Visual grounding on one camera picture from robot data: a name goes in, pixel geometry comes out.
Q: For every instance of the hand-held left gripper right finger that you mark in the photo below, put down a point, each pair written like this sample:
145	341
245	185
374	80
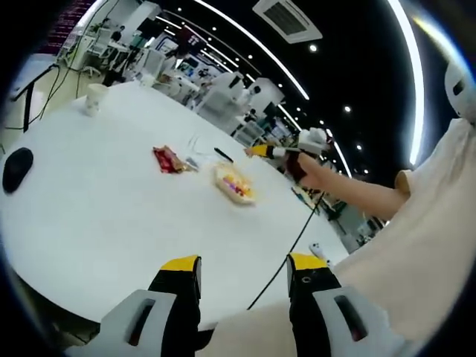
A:
312	290

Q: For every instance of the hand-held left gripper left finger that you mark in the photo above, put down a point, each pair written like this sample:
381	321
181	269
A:
171	294

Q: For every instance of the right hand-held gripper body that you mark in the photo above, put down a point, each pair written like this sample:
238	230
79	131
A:
312	139

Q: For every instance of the purple food packet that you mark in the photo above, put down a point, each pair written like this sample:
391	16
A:
230	183

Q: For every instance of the cream hexagonal container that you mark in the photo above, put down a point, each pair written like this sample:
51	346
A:
218	173

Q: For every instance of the long red food packet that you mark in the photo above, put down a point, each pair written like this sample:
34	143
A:
165	160

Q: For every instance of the person's right hand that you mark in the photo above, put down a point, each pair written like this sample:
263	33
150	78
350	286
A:
320	176

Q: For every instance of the long ceiling light strip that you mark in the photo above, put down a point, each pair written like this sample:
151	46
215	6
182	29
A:
418	122
340	154
297	88

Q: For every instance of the white mesh office chair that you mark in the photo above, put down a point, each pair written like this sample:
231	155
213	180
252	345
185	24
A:
249	132
219	106

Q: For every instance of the white game controller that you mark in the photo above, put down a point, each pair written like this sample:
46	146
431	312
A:
317	250

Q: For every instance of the round ceiling spotlights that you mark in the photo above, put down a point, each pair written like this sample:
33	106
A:
313	47

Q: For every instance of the ceiling air conditioner vent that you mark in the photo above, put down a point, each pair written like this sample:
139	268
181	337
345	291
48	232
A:
288	18

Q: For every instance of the operator in beige shirt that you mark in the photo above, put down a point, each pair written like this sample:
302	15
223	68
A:
427	241

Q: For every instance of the plain white paper cup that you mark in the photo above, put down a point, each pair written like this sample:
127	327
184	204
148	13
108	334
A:
147	80

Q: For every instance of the white neck-worn headset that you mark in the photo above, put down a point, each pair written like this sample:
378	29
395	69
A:
459	89

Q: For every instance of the printed paper cup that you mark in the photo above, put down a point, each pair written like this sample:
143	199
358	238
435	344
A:
96	100

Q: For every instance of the black computer mouse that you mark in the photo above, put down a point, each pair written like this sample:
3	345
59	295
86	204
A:
16	169

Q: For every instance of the white side desk black legs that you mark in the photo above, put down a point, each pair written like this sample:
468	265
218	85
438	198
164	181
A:
28	108

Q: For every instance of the small computer screen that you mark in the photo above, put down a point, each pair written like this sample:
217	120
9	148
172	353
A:
61	26

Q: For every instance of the purple wall video display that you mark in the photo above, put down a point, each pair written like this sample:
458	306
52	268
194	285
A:
189	37

